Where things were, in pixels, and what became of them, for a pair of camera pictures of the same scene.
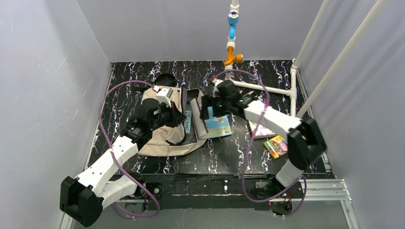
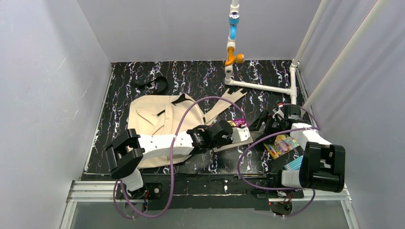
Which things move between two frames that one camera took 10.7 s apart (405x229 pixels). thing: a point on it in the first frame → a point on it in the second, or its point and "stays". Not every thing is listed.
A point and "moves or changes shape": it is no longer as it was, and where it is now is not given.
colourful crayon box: (276, 146) stays
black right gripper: (205, 107) → (265, 119)
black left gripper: (176, 115) → (228, 131)
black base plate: (193, 191) stays
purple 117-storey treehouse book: (261, 131) → (238, 123)
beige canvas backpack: (167, 140) moves or changes shape
